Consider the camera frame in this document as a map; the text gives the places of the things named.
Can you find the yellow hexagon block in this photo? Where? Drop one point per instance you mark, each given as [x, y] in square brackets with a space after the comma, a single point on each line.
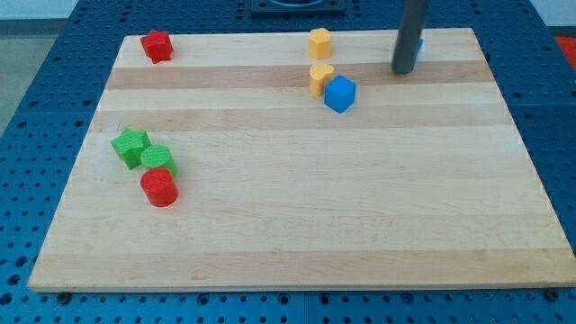
[320, 43]

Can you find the wooden board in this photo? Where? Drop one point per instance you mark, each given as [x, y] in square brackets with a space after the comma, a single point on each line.
[423, 183]

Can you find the blue cube block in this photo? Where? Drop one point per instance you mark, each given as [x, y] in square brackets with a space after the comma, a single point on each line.
[340, 94]

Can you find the yellow heart block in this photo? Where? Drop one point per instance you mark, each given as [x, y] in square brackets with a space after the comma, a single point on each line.
[319, 76]

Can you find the red cylinder block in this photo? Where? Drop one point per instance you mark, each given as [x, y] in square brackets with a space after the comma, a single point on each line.
[159, 186]

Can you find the green cylinder block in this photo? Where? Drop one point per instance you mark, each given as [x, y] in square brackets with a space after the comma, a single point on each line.
[158, 156]

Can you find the green star block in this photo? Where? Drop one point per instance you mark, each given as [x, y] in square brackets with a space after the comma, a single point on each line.
[130, 145]

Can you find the red star block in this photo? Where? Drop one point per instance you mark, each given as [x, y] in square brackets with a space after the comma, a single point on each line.
[157, 46]

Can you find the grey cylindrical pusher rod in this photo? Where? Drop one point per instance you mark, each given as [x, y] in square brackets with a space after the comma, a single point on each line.
[407, 43]

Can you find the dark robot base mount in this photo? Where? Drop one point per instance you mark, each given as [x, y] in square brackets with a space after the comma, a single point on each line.
[269, 7]

